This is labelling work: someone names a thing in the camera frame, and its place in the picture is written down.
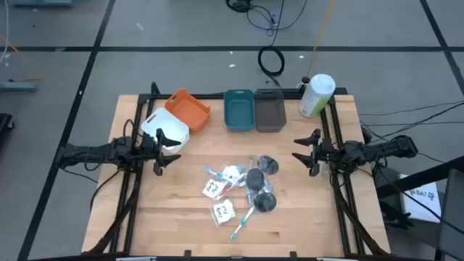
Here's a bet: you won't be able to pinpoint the blue toothbrush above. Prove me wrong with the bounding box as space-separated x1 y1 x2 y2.
202 167 236 183

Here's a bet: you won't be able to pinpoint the labelled bag of cotton pads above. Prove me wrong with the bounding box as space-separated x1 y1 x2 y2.
202 178 228 200
209 198 237 228

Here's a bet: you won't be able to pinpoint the long yellow cable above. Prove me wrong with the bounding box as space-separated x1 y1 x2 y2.
306 0 336 79

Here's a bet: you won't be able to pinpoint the dark grey panel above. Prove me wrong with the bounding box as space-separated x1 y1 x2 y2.
436 168 464 261

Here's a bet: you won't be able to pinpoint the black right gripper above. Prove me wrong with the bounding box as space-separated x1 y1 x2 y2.
291 128 340 178

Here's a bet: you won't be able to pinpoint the clear bag of cotton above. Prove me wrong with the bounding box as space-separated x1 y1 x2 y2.
220 163 246 182

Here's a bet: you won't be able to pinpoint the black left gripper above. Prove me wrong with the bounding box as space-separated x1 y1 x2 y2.
143 128 183 177

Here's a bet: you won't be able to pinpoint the dark grey round sponge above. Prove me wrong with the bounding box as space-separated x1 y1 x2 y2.
257 154 280 175
253 192 278 213
246 167 265 192

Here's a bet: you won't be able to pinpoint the orange plastic bin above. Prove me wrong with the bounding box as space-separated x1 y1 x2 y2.
164 88 212 133

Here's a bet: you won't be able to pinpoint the grey metal floor base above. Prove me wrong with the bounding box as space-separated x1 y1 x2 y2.
0 80 39 94

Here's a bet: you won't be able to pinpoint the white plastic bin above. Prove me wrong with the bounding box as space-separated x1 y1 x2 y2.
140 107 191 154

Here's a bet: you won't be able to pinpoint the black slanted bar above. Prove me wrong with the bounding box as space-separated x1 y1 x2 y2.
375 155 464 199

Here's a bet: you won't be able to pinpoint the loose black floor cables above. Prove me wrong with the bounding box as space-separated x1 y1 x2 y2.
226 0 309 48

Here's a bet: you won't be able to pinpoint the red toothbrush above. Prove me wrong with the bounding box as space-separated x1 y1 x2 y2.
216 181 241 199

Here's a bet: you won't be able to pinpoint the white green wipes canister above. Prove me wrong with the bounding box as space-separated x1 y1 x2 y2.
298 73 336 119

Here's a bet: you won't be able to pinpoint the thin yellow floor cable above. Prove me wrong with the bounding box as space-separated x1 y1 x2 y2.
0 34 43 83

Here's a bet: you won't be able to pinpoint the coiled black cable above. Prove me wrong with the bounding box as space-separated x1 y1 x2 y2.
257 46 286 78

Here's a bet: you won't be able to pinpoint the teal plastic bin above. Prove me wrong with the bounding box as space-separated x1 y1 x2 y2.
223 89 256 133

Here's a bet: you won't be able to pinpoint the black floor object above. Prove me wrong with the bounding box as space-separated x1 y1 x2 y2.
0 112 15 142

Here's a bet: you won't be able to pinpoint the white printed cardboard box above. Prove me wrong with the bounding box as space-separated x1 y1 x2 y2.
398 173 443 224

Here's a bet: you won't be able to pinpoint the teal white toothbrush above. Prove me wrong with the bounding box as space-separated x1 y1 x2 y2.
230 205 255 241

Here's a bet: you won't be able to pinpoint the black aluminium table frame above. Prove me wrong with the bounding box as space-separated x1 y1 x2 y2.
82 81 391 261

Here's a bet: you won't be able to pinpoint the grey plastic bin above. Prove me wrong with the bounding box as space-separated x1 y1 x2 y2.
253 88 288 133

